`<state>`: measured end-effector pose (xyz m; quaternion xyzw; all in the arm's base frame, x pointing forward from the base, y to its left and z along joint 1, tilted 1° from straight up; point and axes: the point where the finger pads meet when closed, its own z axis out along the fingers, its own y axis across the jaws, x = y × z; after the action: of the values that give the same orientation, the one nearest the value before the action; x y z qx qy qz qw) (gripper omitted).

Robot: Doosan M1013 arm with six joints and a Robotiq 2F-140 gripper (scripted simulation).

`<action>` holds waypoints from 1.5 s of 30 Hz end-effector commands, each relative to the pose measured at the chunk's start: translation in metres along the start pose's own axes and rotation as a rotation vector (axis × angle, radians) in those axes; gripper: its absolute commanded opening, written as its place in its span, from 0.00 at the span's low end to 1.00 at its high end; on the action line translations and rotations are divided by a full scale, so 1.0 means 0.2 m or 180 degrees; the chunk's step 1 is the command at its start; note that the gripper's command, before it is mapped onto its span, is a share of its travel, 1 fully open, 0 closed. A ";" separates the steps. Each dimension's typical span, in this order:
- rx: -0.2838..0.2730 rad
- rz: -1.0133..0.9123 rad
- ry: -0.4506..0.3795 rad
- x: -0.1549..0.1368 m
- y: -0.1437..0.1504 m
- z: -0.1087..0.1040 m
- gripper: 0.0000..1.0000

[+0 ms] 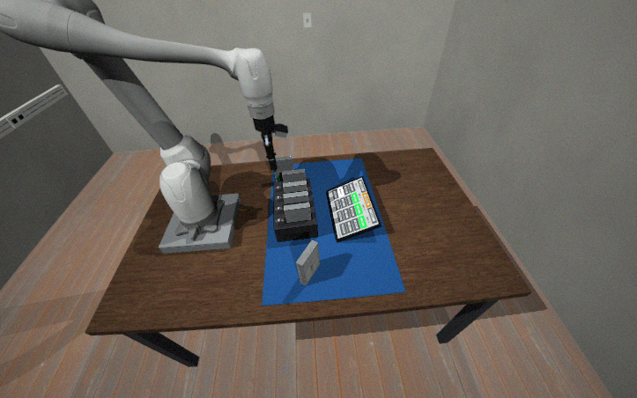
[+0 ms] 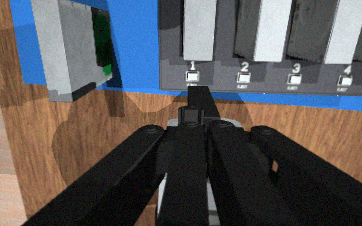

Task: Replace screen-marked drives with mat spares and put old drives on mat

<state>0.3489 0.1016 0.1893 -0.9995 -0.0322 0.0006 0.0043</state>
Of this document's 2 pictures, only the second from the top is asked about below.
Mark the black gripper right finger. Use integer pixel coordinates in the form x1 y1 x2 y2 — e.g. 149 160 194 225
198 86 362 226

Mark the blue flat mat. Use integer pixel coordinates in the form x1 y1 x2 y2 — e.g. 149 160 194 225
10 0 362 111

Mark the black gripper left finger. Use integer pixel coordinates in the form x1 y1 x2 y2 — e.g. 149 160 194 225
21 86 209 226

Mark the dark grey drive dock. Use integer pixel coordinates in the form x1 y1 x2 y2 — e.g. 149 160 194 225
158 0 362 97

